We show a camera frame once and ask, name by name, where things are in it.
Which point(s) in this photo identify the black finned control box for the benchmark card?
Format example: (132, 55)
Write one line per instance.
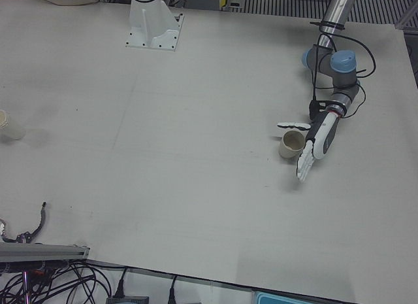
(127, 300)

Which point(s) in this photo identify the light blue plastic bin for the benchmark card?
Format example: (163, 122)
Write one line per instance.
(287, 299)

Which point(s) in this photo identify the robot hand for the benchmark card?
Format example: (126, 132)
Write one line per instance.
(323, 137)

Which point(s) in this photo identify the white paper cup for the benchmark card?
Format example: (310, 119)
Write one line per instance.
(13, 130)
(289, 150)

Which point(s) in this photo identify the aluminium profile post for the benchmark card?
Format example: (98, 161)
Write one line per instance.
(42, 251)

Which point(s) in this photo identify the white pedestal mount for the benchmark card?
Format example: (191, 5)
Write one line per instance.
(153, 26)

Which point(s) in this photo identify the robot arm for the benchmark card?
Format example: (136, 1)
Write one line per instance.
(339, 10)

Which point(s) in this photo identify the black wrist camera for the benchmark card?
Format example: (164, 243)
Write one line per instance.
(315, 108)

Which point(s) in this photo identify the aluminium frame rail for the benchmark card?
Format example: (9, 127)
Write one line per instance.
(406, 19)

